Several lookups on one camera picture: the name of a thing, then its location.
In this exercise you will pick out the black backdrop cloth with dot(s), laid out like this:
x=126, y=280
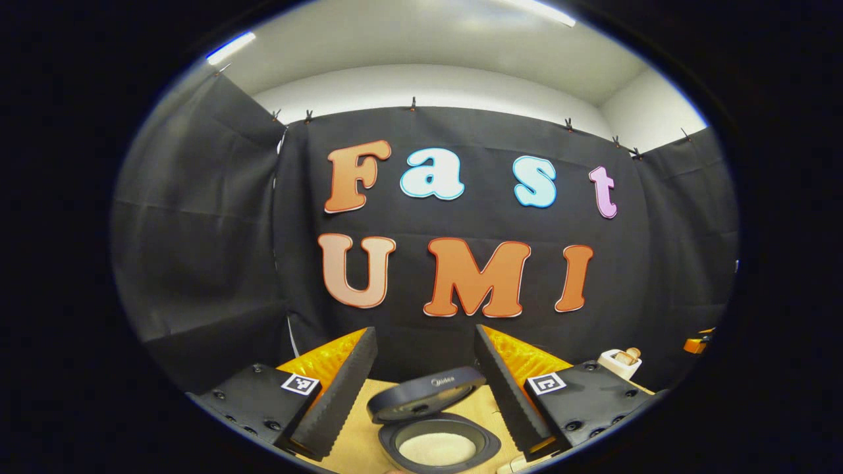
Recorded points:
x=197, y=230

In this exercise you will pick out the white toaster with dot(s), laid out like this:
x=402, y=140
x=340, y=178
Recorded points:
x=616, y=368

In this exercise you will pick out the clear plastic rice box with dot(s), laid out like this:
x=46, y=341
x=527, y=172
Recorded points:
x=520, y=466

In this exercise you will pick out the ceiling light strip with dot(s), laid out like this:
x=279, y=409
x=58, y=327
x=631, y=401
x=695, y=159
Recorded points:
x=230, y=48

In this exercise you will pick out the white rice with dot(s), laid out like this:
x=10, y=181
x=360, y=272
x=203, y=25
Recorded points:
x=438, y=449

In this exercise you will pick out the dark grey rice cooker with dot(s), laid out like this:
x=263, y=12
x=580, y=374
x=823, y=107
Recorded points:
x=421, y=395

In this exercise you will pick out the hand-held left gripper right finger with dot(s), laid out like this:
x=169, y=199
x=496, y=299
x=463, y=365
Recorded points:
x=507, y=388

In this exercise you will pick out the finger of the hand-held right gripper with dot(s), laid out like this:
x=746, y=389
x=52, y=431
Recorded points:
x=697, y=342

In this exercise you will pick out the row of small cloth clips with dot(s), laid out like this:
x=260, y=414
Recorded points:
x=413, y=103

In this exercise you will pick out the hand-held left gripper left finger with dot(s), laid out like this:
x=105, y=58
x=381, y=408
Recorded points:
x=342, y=388

